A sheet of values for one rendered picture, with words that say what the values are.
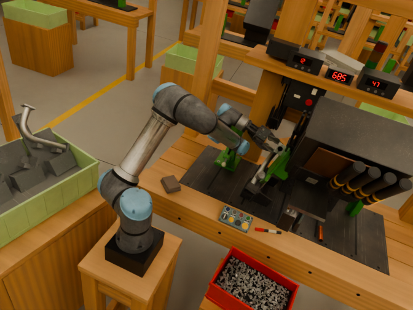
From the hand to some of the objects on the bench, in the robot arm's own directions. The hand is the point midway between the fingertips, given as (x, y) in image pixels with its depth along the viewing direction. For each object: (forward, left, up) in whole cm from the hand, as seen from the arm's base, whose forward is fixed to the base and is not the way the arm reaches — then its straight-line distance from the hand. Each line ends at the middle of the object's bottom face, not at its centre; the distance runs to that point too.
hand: (278, 149), depth 150 cm
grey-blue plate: (-18, -19, -30) cm, 40 cm away
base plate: (-1, -12, -32) cm, 34 cm away
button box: (-28, +10, -33) cm, 44 cm away
